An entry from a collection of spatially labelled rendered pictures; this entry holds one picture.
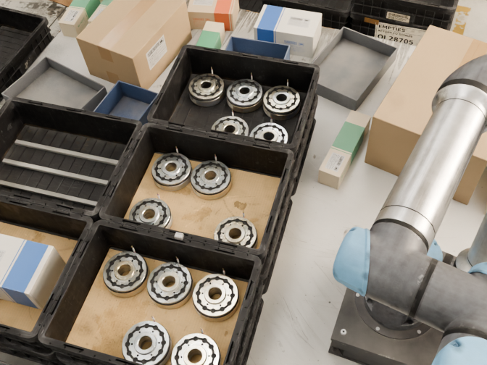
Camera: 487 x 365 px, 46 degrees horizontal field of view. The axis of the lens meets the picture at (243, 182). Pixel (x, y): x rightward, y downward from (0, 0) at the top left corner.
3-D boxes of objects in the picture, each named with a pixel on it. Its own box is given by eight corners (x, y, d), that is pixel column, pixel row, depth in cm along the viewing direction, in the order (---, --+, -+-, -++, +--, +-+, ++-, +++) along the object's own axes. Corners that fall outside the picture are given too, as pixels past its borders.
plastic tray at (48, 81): (109, 96, 185) (105, 85, 181) (66, 137, 177) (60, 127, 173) (51, 66, 195) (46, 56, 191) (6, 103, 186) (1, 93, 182)
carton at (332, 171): (349, 122, 173) (351, 109, 168) (368, 129, 171) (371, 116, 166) (317, 182, 162) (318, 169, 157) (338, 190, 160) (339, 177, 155)
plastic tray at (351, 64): (355, 111, 175) (356, 101, 171) (299, 86, 183) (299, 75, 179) (396, 59, 187) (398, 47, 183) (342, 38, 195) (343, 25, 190)
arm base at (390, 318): (442, 287, 130) (450, 267, 122) (415, 342, 124) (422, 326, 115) (380, 257, 136) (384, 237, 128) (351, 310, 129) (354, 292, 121)
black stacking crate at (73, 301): (264, 281, 133) (262, 258, 124) (226, 409, 118) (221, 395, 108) (109, 243, 142) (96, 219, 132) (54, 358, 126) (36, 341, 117)
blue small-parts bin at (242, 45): (218, 82, 186) (216, 66, 180) (232, 51, 194) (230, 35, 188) (278, 93, 182) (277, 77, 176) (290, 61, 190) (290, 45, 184)
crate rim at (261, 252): (295, 156, 142) (296, 150, 140) (264, 261, 126) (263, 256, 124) (146, 127, 150) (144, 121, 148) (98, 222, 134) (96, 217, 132)
